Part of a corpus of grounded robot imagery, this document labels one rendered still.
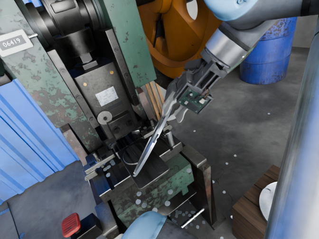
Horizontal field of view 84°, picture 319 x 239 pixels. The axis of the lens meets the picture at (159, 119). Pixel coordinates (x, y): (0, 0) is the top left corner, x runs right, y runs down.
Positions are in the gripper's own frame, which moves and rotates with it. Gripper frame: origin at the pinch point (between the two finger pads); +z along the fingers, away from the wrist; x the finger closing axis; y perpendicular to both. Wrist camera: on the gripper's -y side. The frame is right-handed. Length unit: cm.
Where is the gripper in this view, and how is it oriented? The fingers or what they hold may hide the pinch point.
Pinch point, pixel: (167, 114)
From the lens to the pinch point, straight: 50.5
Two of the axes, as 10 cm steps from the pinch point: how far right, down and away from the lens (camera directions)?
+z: -5.1, 6.4, 5.7
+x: 8.5, 4.6, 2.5
